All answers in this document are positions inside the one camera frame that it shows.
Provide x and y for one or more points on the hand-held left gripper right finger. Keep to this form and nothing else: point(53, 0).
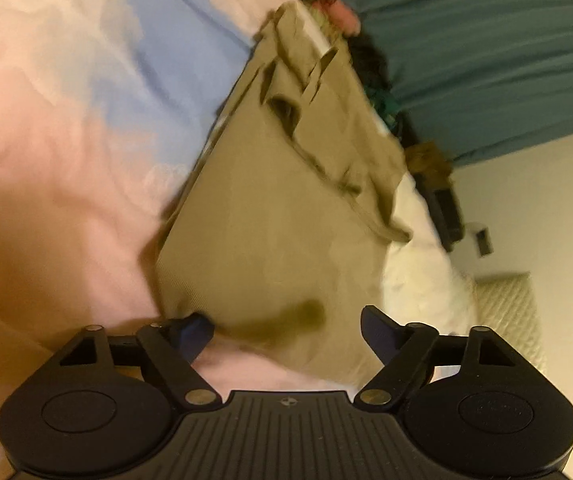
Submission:
point(379, 330)

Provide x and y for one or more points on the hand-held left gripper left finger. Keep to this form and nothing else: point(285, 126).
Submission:
point(194, 329)

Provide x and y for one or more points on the tan printed t-shirt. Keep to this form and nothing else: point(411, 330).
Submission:
point(276, 220)

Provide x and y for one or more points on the black clothes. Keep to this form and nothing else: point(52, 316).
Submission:
point(369, 62)

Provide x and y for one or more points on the brown paper bag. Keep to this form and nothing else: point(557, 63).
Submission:
point(429, 162)

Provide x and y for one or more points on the white pink bed sheet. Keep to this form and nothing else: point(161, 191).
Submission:
point(66, 135)

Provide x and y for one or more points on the wide blue curtain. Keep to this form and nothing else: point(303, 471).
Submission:
point(491, 60)

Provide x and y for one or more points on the pink garment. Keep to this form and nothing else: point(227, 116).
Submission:
point(344, 17)

